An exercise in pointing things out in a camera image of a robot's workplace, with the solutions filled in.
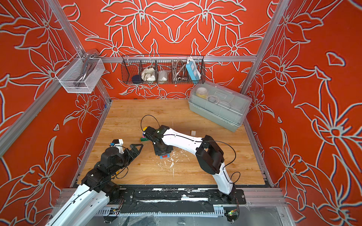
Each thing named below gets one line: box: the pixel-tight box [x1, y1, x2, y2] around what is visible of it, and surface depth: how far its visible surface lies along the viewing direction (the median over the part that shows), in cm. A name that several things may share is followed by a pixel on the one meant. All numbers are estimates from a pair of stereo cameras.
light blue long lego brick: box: [159, 153, 171, 160], surface depth 89 cm
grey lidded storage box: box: [188, 81, 253, 133], surface depth 96 cm
